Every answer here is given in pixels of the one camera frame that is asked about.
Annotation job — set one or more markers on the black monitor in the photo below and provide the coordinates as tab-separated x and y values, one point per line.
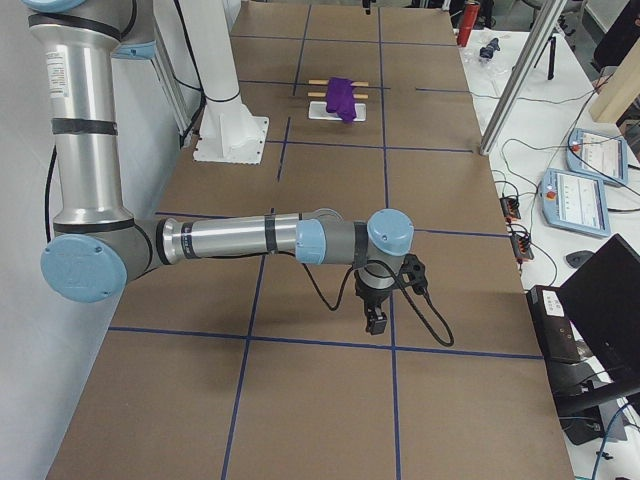
601	299

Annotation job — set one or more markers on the white wooden towel rack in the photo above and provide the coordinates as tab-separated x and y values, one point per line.
316	110

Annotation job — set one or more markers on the black computer box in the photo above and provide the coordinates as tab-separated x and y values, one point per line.
552	326

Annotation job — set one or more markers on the black computer mouse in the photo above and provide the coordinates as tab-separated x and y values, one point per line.
578	258

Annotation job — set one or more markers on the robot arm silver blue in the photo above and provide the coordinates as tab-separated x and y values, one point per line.
98	246

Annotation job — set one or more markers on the far teach pendant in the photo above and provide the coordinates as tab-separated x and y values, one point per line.
598	155

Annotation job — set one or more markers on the teach pendant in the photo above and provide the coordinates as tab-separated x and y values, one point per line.
574	202
598	155

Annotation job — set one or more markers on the near teach pendant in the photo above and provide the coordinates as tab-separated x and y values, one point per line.
574	202

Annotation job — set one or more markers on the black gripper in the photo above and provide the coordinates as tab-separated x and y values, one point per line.
370	299

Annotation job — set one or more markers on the purple towel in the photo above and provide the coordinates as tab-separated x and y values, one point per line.
340	99

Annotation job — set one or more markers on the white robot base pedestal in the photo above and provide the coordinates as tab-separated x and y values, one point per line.
228	132

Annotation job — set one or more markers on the brown paper table cover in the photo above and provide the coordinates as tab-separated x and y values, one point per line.
258	369

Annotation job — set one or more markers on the dark blue folded umbrella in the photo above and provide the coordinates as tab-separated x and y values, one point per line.
487	52

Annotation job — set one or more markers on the aluminium frame post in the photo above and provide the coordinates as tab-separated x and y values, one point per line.
533	47

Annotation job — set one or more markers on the red bottle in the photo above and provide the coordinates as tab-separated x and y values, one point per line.
467	21

